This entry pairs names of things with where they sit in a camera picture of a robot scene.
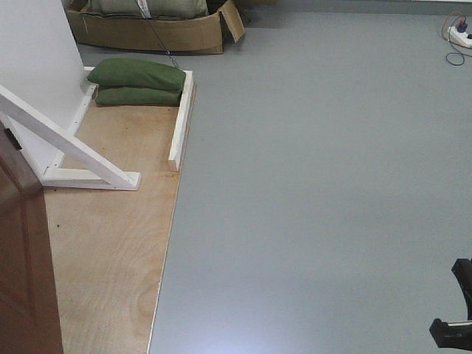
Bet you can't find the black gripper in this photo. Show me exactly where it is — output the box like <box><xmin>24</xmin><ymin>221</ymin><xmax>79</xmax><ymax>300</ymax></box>
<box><xmin>429</xmin><ymin>258</ymin><xmax>471</xmax><ymax>350</ymax></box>

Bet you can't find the brown wooden door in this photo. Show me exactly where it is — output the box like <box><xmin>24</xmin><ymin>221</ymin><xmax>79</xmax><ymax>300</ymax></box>
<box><xmin>1</xmin><ymin>128</ymin><xmax>63</xmax><ymax>353</ymax></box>

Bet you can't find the white power strip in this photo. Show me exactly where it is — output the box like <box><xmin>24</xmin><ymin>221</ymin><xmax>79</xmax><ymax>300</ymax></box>
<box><xmin>445</xmin><ymin>26</ymin><xmax>472</xmax><ymax>49</ymax></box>

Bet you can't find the white wooden edge batten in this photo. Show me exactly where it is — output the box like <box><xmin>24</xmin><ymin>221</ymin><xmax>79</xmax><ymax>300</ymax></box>
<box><xmin>167</xmin><ymin>71</ymin><xmax>195</xmax><ymax>172</ymax></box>

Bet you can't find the plywood base board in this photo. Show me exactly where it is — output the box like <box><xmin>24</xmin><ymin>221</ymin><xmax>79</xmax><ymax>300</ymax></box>
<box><xmin>45</xmin><ymin>105</ymin><xmax>180</xmax><ymax>353</ymax></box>

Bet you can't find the open flat cardboard box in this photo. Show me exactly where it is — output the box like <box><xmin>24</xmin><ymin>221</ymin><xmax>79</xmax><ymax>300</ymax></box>
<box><xmin>66</xmin><ymin>1</ymin><xmax>246</xmax><ymax>54</ymax></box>

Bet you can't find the lower green sandbag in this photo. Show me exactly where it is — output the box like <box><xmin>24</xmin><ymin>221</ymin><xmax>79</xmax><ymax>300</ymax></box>
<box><xmin>95</xmin><ymin>86</ymin><xmax>181</xmax><ymax>106</ymax></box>

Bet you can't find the green sandbag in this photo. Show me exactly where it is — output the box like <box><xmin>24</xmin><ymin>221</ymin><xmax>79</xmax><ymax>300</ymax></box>
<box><xmin>95</xmin><ymin>86</ymin><xmax>181</xmax><ymax>106</ymax></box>
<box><xmin>87</xmin><ymin>58</ymin><xmax>186</xmax><ymax>91</ymax></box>

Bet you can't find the upper green sandbag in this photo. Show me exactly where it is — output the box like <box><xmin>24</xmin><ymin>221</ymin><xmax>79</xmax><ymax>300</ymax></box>
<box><xmin>87</xmin><ymin>58</ymin><xmax>186</xmax><ymax>91</ymax></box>

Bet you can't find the white foreground panel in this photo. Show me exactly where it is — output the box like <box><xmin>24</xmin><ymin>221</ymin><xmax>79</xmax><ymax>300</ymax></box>
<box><xmin>0</xmin><ymin>0</ymin><xmax>86</xmax><ymax>178</ymax></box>

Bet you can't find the thin dark cable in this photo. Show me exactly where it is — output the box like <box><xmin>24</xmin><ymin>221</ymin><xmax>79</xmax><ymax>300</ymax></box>
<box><xmin>145</xmin><ymin>16</ymin><xmax>184</xmax><ymax>71</ymax></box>

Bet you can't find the white wooden door frame stand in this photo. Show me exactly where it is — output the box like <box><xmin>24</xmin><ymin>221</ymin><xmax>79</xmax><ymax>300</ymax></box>
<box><xmin>1</xmin><ymin>66</ymin><xmax>142</xmax><ymax>191</ymax></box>

